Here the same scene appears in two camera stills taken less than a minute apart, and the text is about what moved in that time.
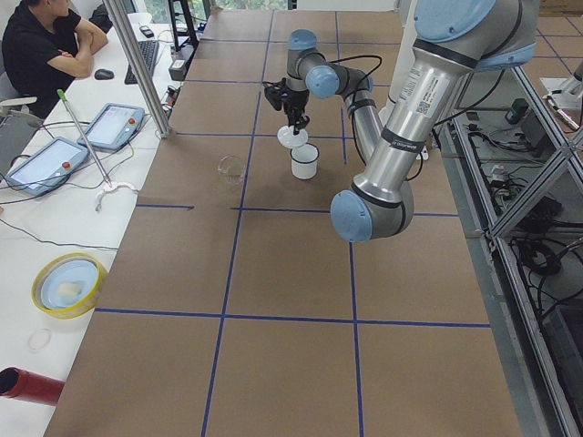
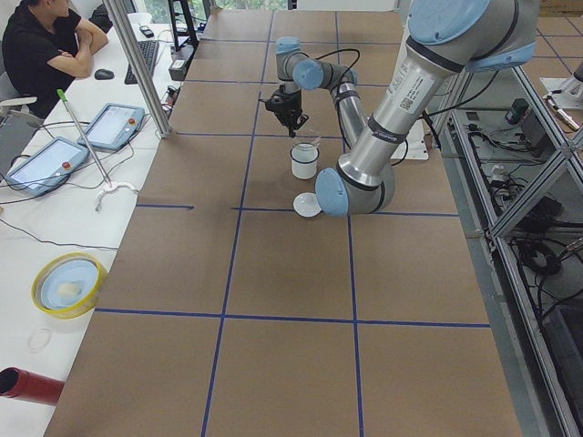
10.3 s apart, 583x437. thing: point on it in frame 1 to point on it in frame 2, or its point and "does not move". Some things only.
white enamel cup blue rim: (303, 161) does not move
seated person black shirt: (46, 50) does not move
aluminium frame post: (140, 62) does not move
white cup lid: (286, 137) to (305, 204)
